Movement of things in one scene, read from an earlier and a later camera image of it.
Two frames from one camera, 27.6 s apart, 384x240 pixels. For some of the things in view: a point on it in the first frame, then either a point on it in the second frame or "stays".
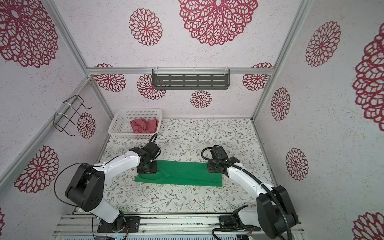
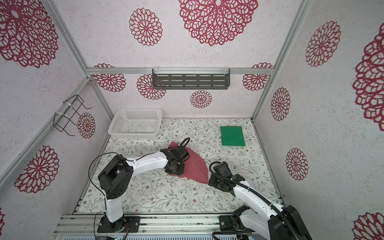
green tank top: [181, 173] to [232, 136]
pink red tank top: [143, 126] to [195, 169]
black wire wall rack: [68, 113] stays
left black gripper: [153, 170] to [180, 172]
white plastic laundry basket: [120, 126] stays
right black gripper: [210, 168] to [211, 182]
